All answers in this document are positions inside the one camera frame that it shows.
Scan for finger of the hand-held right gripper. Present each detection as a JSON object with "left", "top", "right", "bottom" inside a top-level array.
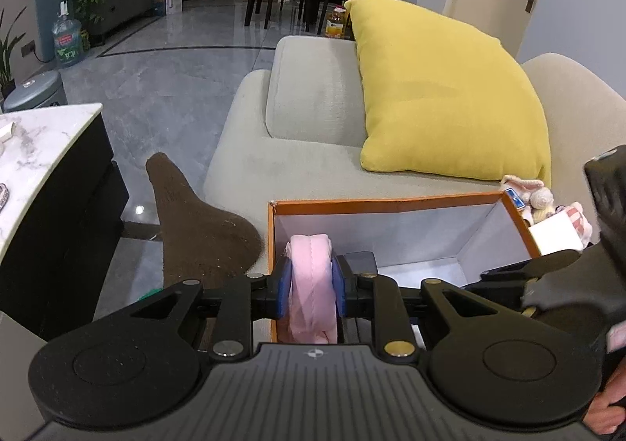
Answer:
[{"left": 482, "top": 249, "right": 582, "bottom": 283}]

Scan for cooking oil bottle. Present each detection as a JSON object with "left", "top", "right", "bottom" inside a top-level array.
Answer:
[{"left": 324, "top": 5, "right": 347, "bottom": 38}]

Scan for beige sofa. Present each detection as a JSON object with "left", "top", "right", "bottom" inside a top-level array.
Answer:
[{"left": 203, "top": 35, "right": 626, "bottom": 246}]

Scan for pink plush bunny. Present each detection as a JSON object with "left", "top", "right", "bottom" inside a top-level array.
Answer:
[{"left": 500, "top": 174, "right": 594, "bottom": 246}]

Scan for white paper box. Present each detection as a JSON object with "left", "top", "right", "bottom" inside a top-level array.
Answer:
[{"left": 529, "top": 215, "right": 585, "bottom": 256}]

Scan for grey trash bin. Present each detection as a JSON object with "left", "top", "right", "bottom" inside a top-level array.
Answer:
[{"left": 2, "top": 71, "right": 68, "bottom": 112}]

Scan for pink padded pouch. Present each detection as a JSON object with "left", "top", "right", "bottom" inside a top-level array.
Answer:
[{"left": 285, "top": 233, "right": 339, "bottom": 344}]

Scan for white marble table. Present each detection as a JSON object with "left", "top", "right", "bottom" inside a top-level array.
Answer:
[{"left": 0, "top": 103, "right": 130, "bottom": 341}]

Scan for brown fuzzy cloth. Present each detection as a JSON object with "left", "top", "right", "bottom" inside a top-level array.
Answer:
[{"left": 145, "top": 152, "right": 267, "bottom": 295}]

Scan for yellow cushion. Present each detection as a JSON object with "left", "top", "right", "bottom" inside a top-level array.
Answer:
[{"left": 344, "top": 0, "right": 552, "bottom": 188}]

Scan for orange cardboard box white inside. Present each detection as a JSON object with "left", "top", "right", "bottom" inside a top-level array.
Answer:
[{"left": 266, "top": 191, "right": 543, "bottom": 344}]

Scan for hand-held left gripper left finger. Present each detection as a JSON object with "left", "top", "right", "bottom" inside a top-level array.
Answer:
[{"left": 130, "top": 258, "right": 294, "bottom": 357}]

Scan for water jug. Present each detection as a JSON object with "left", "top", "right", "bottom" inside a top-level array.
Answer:
[{"left": 51, "top": 13, "right": 83, "bottom": 68}]

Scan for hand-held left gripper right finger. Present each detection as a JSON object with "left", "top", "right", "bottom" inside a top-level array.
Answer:
[{"left": 331, "top": 253, "right": 495, "bottom": 358}]

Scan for potted plant long leaves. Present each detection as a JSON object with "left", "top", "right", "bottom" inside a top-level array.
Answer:
[{"left": 0, "top": 6, "right": 27, "bottom": 95}]

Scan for person's right hand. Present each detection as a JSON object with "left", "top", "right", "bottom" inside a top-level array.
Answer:
[{"left": 581, "top": 385, "right": 626, "bottom": 434}]

